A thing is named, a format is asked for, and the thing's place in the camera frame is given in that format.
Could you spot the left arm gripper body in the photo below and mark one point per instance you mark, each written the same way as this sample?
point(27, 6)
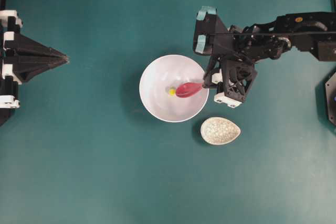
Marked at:
point(10, 24)

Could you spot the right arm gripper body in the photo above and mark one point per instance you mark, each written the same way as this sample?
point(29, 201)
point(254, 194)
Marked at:
point(237, 80)

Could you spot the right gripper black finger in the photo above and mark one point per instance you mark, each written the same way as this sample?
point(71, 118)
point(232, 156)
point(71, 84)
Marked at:
point(211, 81)
point(211, 67)

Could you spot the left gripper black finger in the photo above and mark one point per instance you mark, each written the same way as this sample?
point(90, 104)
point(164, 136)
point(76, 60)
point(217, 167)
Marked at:
point(23, 67)
point(22, 44)

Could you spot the red plastic spoon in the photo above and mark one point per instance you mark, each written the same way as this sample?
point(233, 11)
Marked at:
point(188, 89)

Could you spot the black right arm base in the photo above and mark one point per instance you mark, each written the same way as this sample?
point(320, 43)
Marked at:
point(325, 101)

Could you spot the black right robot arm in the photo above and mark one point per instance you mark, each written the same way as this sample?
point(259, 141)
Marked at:
point(308, 32)

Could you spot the white round bowl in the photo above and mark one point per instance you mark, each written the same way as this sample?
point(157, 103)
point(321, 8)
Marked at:
point(165, 74)

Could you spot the speckled ceramic spoon rest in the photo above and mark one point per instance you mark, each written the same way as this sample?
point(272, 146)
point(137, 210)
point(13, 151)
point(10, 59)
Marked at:
point(219, 131)

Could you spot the black wrist camera with tape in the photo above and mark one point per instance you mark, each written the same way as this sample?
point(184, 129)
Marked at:
point(211, 36)

